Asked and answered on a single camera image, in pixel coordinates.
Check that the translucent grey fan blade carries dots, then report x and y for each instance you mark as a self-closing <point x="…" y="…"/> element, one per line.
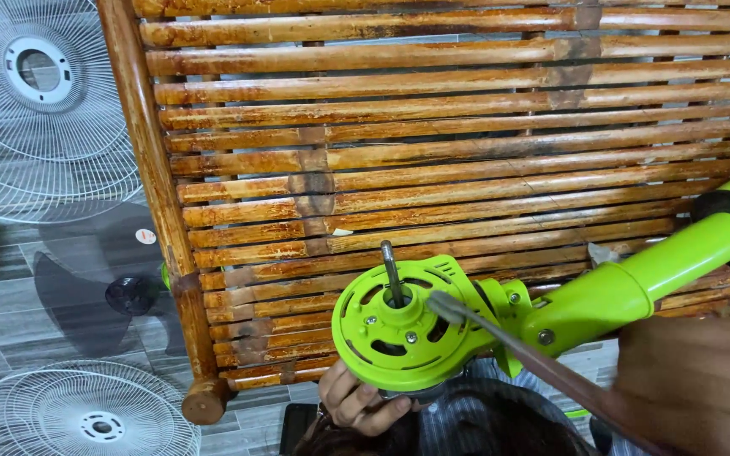
<point x="80" y="278"/>

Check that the brown bamboo slat bench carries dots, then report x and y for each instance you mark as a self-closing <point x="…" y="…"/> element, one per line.
<point x="441" y="152"/>

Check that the large white fan grille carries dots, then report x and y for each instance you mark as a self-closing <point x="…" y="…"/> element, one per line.
<point x="42" y="114"/>

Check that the striped grey shirt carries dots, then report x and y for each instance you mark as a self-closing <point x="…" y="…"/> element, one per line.
<point x="498" y="377"/>

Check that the white paper scrap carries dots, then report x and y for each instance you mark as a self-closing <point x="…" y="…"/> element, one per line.
<point x="342" y="232"/>

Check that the black phone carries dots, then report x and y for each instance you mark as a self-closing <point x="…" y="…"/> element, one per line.
<point x="297" y="429"/>

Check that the person's right hand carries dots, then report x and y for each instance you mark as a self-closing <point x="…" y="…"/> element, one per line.
<point x="707" y="386"/>

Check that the person's left fingers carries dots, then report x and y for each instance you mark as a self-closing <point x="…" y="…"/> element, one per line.
<point x="365" y="405"/>

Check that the white fan grille with hub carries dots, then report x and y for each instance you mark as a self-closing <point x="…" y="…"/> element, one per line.
<point x="54" y="411"/>

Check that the grey paper scrap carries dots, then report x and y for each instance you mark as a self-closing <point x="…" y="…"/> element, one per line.
<point x="601" y="253"/>

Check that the person's left hand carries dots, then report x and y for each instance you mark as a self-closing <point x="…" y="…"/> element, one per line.
<point x="349" y="405"/>

